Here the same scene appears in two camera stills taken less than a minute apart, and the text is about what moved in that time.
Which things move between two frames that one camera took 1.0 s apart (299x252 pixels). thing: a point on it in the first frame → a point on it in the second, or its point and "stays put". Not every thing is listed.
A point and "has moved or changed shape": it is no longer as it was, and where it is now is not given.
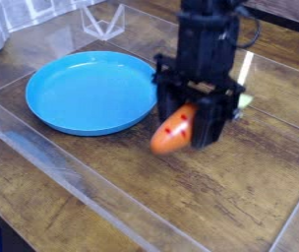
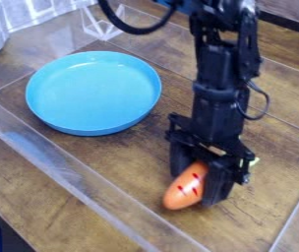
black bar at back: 267,17 stays put
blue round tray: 92,94 stays put
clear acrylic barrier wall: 63,192 stays put
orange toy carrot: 175,134 has moved or changed shape
